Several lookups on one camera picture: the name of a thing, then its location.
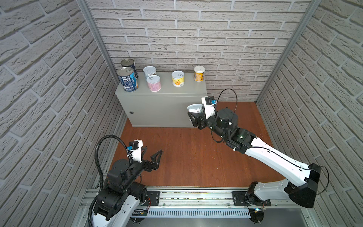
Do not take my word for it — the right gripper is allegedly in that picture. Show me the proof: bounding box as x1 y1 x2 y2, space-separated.
190 107 230 143

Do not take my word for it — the yellow can with pull tab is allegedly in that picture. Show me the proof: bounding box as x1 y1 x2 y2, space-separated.
171 71 185 87

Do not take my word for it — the orange can with white lid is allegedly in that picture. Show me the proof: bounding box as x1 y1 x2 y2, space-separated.
194 65 205 82

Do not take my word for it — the white can with pull tab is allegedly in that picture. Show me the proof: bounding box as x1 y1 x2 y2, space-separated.
147 75 162 92

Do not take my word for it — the white can with date stamp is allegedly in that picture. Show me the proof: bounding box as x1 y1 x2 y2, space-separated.
143 66 157 78

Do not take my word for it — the large blue can gold lid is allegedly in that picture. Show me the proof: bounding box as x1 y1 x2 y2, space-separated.
117 67 139 92

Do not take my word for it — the tall dark blue can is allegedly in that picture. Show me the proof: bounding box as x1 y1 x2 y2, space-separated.
121 58 138 78

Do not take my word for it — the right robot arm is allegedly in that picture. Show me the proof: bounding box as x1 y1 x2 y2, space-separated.
188 108 322 209

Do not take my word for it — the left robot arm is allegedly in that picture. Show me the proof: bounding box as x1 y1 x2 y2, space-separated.
88 147 163 227

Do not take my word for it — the grey metal cabinet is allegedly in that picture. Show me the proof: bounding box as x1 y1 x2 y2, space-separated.
115 72 207 128

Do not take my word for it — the aluminium corner profile left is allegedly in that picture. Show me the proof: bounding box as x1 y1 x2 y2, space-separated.
78 0 120 86

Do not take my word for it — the aluminium corner profile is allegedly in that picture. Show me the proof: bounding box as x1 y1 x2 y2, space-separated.
255 0 321 105
78 0 120 86

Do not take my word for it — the aluminium corner profile right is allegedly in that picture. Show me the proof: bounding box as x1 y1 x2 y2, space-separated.
255 0 321 105

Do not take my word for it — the right camera black cable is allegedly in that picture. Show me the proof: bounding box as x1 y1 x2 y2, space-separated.
215 88 239 114

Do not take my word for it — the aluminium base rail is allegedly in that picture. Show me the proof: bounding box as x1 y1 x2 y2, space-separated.
79 185 313 219

